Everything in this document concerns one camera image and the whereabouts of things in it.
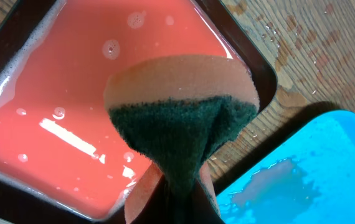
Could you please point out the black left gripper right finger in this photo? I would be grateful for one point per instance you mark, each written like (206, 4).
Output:
(202, 212)

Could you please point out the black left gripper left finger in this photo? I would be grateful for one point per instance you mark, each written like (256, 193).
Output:
(161, 206)

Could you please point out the dark red sponge tray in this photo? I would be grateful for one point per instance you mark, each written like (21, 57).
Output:
(60, 156)

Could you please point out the teal plastic tray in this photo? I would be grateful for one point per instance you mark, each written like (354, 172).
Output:
(309, 179)

